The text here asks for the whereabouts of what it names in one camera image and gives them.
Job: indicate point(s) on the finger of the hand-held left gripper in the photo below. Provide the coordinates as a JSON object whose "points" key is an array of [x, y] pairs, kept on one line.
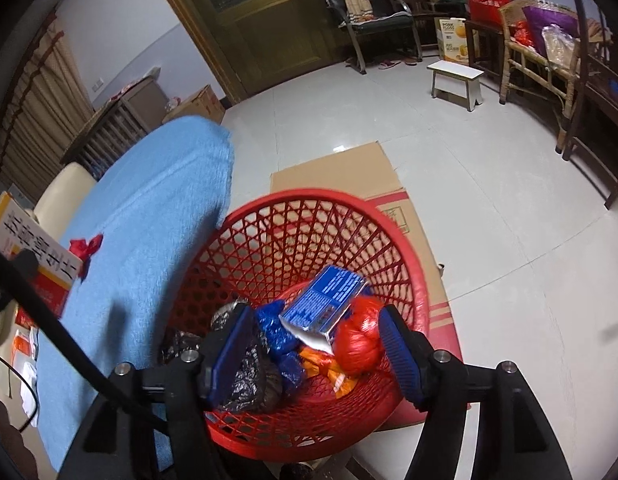
{"points": [[25, 262]]}

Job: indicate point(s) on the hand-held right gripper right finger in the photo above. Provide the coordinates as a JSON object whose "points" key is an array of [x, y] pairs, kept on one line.
{"points": [[399, 355]]}

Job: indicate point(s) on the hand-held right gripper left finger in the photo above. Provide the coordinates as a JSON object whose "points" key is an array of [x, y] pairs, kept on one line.
{"points": [[231, 355]]}

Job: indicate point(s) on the orange white medicine box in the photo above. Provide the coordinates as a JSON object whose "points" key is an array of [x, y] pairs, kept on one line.
{"points": [[44, 255]]}

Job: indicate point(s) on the black silver foil bag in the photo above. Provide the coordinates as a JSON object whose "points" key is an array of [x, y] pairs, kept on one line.
{"points": [[254, 380]]}

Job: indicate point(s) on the red plastic bag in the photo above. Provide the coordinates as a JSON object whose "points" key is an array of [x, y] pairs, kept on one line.
{"points": [[356, 345]]}

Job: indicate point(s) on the blue plastic bag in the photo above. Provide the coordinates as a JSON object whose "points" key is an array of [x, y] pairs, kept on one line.
{"points": [[274, 332]]}

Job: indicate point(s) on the red mesh fabric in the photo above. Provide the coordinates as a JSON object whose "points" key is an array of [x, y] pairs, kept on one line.
{"points": [[86, 246]]}

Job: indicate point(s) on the orange plastic packet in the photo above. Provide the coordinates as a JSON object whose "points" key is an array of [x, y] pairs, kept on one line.
{"points": [[319, 367]]}

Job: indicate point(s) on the blue medicine box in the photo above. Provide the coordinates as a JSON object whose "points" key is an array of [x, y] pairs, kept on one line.
{"points": [[324, 302]]}

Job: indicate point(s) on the red plastic basket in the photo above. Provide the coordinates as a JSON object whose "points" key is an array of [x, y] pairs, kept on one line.
{"points": [[289, 447]]}

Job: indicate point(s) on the white orange paper packet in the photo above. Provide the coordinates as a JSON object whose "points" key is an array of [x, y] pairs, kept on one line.
{"points": [[24, 347]]}

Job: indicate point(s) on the wooden slatted crib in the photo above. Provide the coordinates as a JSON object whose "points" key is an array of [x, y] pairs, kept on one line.
{"points": [[109, 135]]}

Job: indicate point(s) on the beige curtain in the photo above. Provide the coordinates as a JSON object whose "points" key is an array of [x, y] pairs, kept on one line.
{"points": [[34, 110]]}

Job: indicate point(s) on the flat cardboard sheet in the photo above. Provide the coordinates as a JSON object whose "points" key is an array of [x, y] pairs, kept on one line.
{"points": [[349, 170]]}

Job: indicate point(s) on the grey wooden cabinet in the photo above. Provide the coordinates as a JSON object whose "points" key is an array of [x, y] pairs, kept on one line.
{"points": [[149, 100]]}

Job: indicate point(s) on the brown cardboard box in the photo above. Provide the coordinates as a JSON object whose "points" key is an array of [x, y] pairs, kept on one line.
{"points": [[199, 105]]}

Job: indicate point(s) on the tall dark wooden chair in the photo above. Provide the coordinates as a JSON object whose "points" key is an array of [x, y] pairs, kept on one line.
{"points": [[569, 137]]}

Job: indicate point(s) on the white metal stool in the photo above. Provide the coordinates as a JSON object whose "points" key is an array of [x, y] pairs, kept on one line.
{"points": [[456, 69]]}

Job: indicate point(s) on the rattan chair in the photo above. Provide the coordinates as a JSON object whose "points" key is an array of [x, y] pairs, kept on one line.
{"points": [[511, 60]]}

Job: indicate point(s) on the dark wooden side table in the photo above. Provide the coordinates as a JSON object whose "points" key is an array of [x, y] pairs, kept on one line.
{"points": [[471, 45]]}

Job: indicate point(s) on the yellow white carton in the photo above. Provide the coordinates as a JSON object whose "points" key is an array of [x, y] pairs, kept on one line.
{"points": [[451, 40]]}

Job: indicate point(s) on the wooden double door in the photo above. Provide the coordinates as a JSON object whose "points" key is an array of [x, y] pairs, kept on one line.
{"points": [[269, 35]]}

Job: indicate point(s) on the black metal chair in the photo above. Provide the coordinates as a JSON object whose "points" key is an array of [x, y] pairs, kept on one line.
{"points": [[384, 22]]}

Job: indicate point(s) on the clear plastic bag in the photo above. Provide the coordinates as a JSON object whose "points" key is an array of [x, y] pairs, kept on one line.
{"points": [[559, 45]]}

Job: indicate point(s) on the purple cushion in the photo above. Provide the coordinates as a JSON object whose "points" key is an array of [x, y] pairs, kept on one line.
{"points": [[546, 22]]}

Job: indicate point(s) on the red gift bag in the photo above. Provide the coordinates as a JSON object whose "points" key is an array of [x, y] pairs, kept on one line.
{"points": [[484, 0]]}

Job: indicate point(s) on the white wall outlet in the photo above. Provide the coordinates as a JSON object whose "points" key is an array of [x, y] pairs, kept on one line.
{"points": [[97, 84]]}

